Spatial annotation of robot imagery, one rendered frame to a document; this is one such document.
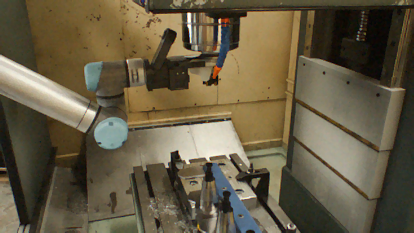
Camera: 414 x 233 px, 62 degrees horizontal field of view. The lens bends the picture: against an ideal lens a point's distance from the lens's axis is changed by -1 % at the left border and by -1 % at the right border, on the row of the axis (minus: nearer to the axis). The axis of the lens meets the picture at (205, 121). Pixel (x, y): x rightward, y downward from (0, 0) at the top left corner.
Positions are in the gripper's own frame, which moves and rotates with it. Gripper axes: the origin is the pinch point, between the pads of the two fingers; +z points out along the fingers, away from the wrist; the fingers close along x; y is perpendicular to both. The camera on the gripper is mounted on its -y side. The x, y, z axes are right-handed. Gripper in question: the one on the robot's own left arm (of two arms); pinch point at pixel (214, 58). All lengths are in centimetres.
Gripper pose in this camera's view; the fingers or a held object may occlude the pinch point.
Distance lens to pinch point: 99.6
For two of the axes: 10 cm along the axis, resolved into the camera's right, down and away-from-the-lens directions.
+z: 9.6, -1.3, 2.5
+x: 2.8, 3.6, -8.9
